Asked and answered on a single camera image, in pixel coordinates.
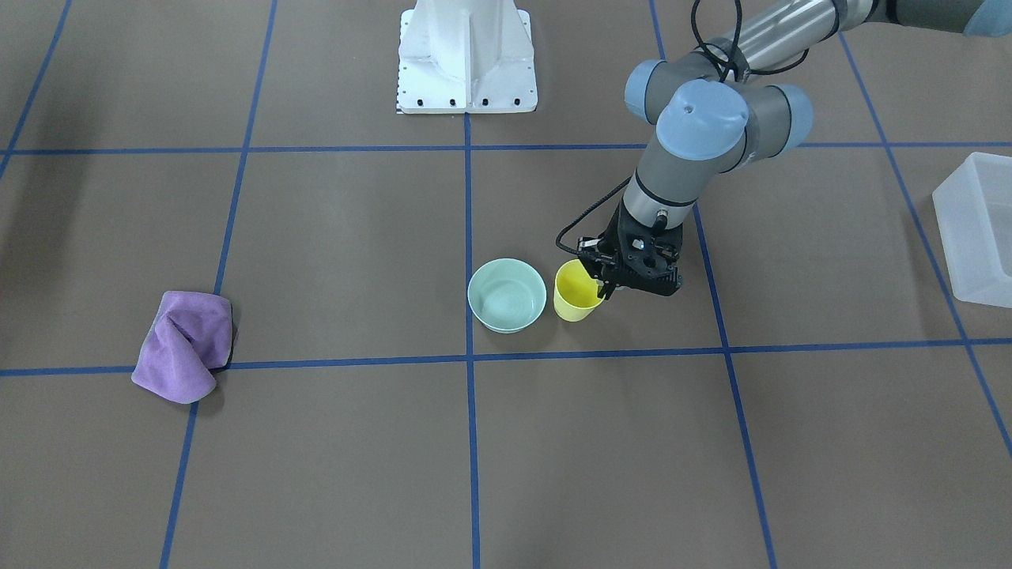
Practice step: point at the purple cloth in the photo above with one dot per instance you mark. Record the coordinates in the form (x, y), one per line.
(190, 337)

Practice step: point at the translucent white storage box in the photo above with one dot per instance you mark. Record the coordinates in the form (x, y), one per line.
(973, 212)

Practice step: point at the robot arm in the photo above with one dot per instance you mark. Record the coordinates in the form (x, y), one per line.
(709, 119)

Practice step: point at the yellow plastic cup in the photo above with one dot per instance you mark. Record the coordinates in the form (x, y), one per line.
(575, 292)

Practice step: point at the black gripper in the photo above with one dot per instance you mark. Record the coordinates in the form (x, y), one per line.
(594, 258)

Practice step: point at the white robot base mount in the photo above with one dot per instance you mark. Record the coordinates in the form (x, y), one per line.
(466, 57)

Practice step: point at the mint green bowl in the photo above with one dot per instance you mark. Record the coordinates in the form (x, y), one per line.
(506, 295)

